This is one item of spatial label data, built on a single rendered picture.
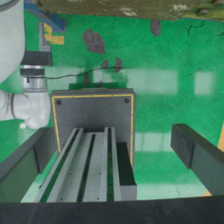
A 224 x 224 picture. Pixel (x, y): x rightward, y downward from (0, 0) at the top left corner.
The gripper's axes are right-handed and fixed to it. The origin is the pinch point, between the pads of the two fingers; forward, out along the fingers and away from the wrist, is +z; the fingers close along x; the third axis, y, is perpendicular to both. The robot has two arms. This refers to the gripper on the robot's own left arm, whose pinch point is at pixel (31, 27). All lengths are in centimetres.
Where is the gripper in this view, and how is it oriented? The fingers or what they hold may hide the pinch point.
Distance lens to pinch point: 68.5
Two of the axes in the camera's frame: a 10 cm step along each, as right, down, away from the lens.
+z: 0.5, -9.6, -2.7
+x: 9.8, -0.1, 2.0
